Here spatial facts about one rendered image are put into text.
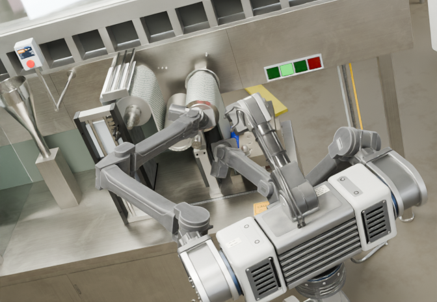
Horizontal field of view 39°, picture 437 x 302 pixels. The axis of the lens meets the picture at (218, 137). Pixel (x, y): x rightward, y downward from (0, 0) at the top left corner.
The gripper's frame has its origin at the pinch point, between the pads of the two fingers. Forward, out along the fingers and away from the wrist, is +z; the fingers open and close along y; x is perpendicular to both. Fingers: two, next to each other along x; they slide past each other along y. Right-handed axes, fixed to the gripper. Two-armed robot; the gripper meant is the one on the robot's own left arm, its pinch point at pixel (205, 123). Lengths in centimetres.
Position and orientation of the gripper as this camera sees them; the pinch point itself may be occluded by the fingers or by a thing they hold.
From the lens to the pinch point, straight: 237.1
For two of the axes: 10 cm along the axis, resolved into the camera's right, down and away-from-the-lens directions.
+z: 1.6, 1.3, 9.8
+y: 9.7, -2.0, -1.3
